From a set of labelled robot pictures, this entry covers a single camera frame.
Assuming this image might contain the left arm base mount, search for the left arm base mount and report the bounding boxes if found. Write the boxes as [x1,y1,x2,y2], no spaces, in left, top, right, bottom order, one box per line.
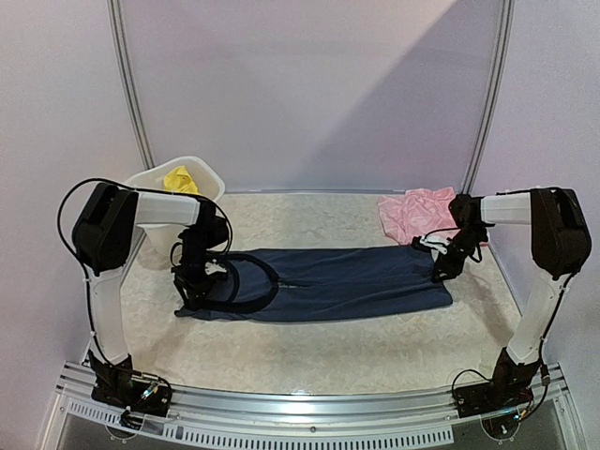
[88,352,173,417]

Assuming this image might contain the pink patterned shorts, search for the pink patterned shorts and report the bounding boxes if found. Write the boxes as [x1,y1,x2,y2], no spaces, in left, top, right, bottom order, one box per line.
[377,187,458,246]

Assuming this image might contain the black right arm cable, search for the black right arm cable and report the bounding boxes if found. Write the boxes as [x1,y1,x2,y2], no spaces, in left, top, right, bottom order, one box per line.
[421,187,578,376]

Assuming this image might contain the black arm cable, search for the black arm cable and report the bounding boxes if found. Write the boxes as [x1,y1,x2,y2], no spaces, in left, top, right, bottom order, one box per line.
[421,187,578,376]
[55,176,233,362]

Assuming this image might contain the yellow garment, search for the yellow garment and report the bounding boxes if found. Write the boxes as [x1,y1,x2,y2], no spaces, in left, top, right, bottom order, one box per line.
[162,165,201,195]

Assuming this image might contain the aluminium frame post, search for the aluminium frame post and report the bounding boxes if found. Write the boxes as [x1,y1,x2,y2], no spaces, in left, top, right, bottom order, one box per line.
[460,0,515,194]
[107,0,156,169]

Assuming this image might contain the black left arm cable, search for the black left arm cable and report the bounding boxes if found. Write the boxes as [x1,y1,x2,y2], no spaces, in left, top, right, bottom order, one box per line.
[55,176,233,362]

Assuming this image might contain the dark blue garment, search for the dark blue garment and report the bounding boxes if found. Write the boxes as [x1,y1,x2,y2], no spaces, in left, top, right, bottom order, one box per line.
[175,246,453,323]

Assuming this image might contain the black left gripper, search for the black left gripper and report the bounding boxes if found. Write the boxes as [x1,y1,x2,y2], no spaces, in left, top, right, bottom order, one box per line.
[170,228,216,311]

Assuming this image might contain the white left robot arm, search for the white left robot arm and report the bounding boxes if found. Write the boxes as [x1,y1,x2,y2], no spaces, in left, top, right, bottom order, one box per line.
[71,178,231,367]

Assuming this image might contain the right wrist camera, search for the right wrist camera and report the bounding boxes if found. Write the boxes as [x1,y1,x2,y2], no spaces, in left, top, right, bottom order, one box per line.
[411,234,451,255]

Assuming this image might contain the left aluminium frame post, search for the left aluminium frame post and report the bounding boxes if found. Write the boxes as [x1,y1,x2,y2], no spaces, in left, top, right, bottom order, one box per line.
[107,0,156,169]

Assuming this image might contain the white plastic laundry basket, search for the white plastic laundry basket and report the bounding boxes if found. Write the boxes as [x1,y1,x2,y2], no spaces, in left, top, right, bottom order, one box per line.
[124,156,226,256]

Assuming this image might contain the aluminium front rail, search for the aluminium front rail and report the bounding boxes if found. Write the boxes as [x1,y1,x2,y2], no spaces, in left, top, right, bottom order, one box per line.
[41,363,586,449]

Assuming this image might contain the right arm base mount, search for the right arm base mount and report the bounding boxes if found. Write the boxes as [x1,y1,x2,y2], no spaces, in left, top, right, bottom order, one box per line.
[451,349,550,422]

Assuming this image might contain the right aluminium frame post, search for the right aluminium frame post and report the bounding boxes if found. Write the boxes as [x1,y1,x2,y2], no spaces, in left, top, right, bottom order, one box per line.
[460,0,515,194]

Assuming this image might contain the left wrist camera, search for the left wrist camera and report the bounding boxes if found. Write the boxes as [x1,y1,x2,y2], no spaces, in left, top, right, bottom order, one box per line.
[204,260,229,281]

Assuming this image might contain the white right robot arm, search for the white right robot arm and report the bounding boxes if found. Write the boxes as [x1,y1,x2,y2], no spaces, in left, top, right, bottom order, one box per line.
[432,187,592,371]

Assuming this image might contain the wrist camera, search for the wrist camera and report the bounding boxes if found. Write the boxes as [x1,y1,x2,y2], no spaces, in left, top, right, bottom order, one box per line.
[411,234,451,255]
[204,260,229,281]

